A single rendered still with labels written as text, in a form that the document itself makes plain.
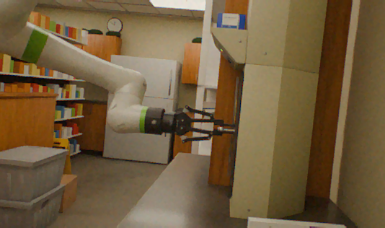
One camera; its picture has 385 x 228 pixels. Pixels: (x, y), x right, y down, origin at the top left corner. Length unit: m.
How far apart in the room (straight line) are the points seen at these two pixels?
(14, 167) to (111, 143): 3.38
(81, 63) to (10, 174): 2.06
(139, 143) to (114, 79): 5.00
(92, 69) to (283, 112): 0.63
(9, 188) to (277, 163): 2.46
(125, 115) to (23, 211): 2.11
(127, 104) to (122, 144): 5.09
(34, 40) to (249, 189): 0.79
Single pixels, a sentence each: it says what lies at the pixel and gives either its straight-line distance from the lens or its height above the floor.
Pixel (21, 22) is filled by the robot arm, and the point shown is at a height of 1.46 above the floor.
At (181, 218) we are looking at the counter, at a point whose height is 0.94.
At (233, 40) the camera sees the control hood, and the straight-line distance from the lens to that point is 1.09.
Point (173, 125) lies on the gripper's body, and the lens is 1.17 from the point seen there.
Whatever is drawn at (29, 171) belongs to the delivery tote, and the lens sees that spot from 3.08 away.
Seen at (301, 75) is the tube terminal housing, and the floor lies 1.39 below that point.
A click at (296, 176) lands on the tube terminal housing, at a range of 1.22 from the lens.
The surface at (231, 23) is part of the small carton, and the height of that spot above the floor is 1.54.
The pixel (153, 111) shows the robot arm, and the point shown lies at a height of 1.23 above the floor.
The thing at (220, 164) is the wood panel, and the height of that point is 1.03.
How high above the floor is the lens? 1.31
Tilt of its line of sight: 3 degrees down
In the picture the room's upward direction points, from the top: 5 degrees clockwise
